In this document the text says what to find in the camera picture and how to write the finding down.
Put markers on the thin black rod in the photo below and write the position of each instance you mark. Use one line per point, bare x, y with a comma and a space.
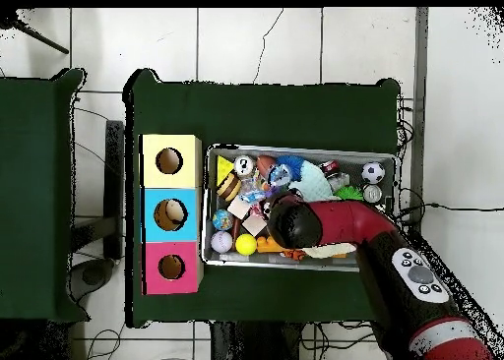
43, 40

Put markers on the small soccer ball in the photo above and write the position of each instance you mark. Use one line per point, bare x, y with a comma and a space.
373, 172

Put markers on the shallow clear mesh bin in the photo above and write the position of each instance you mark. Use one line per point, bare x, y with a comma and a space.
350, 162

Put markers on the mint green waffle cloth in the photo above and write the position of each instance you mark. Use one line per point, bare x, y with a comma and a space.
311, 183

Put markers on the wooden burger toy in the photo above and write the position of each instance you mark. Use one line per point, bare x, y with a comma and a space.
229, 187

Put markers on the green spiky toy with eyes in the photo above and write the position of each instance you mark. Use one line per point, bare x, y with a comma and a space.
348, 192

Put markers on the blue spiky ball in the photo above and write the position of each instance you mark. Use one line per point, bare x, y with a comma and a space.
289, 161

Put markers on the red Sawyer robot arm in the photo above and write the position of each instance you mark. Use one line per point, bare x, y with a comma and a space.
354, 222

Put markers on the yellow cheese wedge toy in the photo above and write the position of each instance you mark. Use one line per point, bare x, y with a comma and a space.
223, 169

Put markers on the black stand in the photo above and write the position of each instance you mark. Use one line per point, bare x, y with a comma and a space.
114, 159

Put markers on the dark green tablecloth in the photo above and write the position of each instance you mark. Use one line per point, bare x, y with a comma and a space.
275, 116

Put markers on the silver drink can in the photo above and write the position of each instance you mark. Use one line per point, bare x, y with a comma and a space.
245, 165

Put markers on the globe print ball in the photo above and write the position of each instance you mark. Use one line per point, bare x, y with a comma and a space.
223, 219

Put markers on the neighbouring green covered table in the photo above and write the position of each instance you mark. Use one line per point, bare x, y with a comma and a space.
35, 179

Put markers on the wooden box with three holes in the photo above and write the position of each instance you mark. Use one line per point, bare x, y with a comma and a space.
173, 179

